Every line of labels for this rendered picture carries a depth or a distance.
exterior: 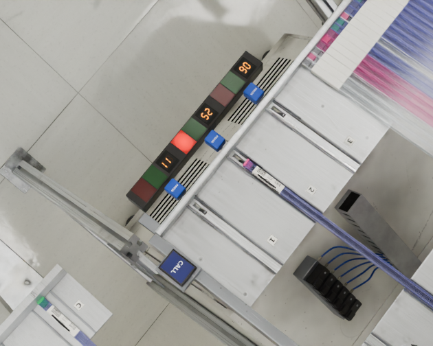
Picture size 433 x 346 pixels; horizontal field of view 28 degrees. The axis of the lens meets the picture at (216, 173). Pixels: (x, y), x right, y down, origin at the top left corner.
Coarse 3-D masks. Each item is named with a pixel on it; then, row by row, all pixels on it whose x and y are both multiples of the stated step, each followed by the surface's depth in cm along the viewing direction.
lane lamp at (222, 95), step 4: (220, 84) 154; (216, 88) 154; (220, 88) 154; (224, 88) 154; (212, 92) 154; (216, 92) 153; (220, 92) 153; (224, 92) 153; (228, 92) 153; (212, 96) 153; (216, 96) 153; (220, 96) 153; (224, 96) 153; (228, 96) 153; (232, 96) 153; (216, 100) 153; (220, 100) 153; (224, 100) 153; (228, 100) 153; (224, 104) 153
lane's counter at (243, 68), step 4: (240, 60) 155; (244, 60) 155; (248, 60) 155; (236, 64) 155; (240, 64) 155; (244, 64) 155; (248, 64) 155; (252, 64) 155; (236, 68) 154; (240, 68) 154; (244, 68) 154; (248, 68) 154; (252, 68) 154; (240, 72) 154; (244, 72) 154; (248, 72) 154; (244, 76) 154; (248, 76) 154
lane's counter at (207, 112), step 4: (204, 104) 153; (200, 108) 153; (204, 108) 153; (208, 108) 153; (212, 108) 153; (200, 112) 153; (204, 112) 153; (208, 112) 153; (212, 112) 153; (216, 112) 153; (196, 116) 153; (200, 116) 153; (204, 116) 152; (208, 116) 152; (212, 116) 152; (204, 120) 152; (208, 120) 152; (212, 120) 152; (208, 124) 152
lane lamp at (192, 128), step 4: (192, 120) 152; (188, 124) 152; (192, 124) 152; (196, 124) 152; (200, 124) 152; (184, 128) 152; (188, 128) 152; (192, 128) 152; (196, 128) 152; (200, 128) 152; (204, 128) 152; (188, 132) 152; (192, 132) 152; (196, 132) 152; (200, 132) 152; (192, 136) 152; (196, 136) 152; (200, 136) 152; (196, 140) 151
